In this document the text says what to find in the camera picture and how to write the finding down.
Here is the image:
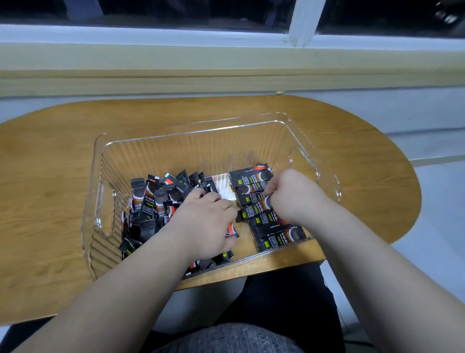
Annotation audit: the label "black stick packet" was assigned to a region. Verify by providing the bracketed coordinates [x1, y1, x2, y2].
[235, 202, 272, 223]

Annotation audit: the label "person's right forearm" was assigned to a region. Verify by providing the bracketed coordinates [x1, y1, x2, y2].
[304, 202, 465, 353]

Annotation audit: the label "row of black sachets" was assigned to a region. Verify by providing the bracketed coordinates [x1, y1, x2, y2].
[229, 164, 314, 253]

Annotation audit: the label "person's right hand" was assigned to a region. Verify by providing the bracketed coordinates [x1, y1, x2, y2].
[263, 169, 332, 227]

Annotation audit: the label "person's left hand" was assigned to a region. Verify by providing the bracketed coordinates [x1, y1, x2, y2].
[163, 188, 239, 261]

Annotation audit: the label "pile of black sachets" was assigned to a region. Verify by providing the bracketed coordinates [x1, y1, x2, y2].
[119, 169, 240, 279]

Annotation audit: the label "grey knit sweater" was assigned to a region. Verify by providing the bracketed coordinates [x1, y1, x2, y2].
[153, 323, 304, 353]

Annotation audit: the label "person's left forearm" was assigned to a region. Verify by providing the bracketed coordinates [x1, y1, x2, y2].
[13, 225, 205, 353]

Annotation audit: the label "clear plastic storage bin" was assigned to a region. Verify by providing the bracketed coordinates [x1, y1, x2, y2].
[82, 112, 342, 281]

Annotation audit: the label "beige window sill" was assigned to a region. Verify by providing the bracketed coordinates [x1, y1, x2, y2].
[0, 42, 465, 98]

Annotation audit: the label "black trousers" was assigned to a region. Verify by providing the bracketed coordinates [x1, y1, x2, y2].
[140, 263, 346, 353]

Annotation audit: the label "white window frame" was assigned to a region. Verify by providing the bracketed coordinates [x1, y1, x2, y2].
[0, 0, 465, 49]

